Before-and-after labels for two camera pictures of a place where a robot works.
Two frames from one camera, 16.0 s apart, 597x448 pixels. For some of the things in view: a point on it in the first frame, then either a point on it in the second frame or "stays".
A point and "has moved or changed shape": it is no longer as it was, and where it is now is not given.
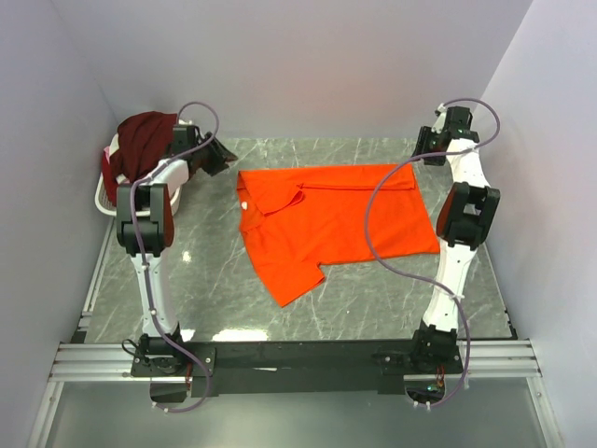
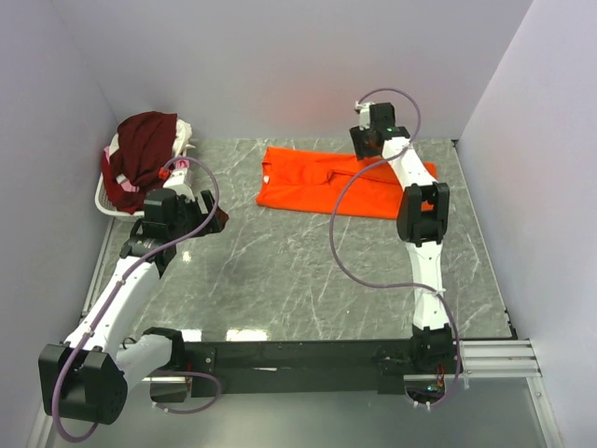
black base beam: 299,367 stays
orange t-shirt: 297,218 has moved or changed shape
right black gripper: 423,136 to 360,150
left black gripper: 221,156 to 201,217
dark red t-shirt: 144,140 stays
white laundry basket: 104,206 stays
